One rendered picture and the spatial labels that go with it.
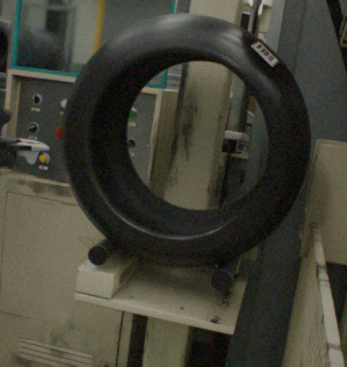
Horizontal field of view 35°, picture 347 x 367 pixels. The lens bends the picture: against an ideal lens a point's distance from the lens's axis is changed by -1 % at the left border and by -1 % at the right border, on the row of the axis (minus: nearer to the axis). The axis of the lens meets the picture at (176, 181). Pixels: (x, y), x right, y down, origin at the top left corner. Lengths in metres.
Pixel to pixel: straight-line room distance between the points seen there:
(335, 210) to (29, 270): 1.11
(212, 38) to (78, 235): 1.01
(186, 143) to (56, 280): 0.77
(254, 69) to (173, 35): 0.18
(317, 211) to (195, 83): 0.47
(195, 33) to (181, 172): 0.50
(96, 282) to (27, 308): 0.87
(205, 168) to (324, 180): 0.32
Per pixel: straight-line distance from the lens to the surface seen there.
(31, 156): 1.67
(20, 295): 2.11
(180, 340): 1.68
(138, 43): 1.18
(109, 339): 2.03
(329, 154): 1.44
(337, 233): 1.47
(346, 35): 1.37
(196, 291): 1.39
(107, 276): 1.25
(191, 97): 1.52
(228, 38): 1.15
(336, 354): 0.74
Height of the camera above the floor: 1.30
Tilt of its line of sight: 10 degrees down
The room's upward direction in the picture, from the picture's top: 8 degrees clockwise
